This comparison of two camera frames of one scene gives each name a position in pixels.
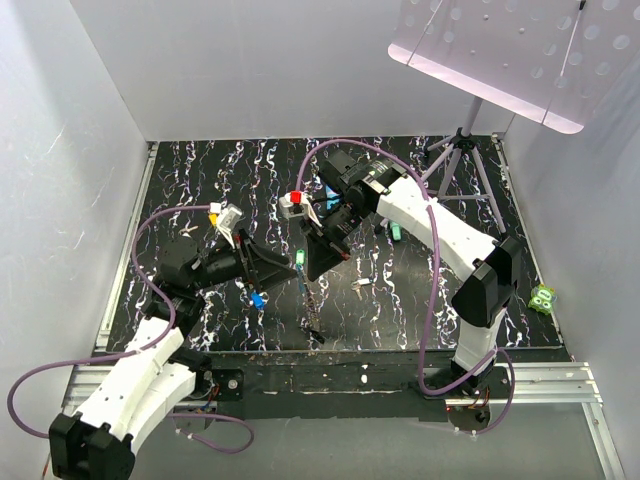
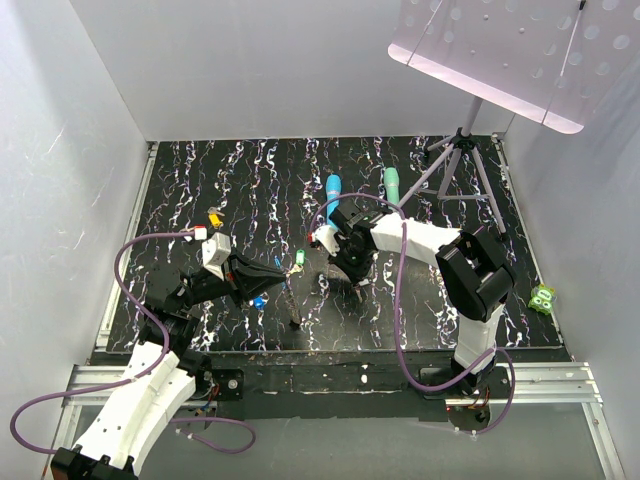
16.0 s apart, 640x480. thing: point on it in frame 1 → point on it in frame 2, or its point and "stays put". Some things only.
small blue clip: (257, 300) stays put
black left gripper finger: (256, 255) → (240, 268)
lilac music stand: (559, 62) stays put
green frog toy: (542, 298) stays put
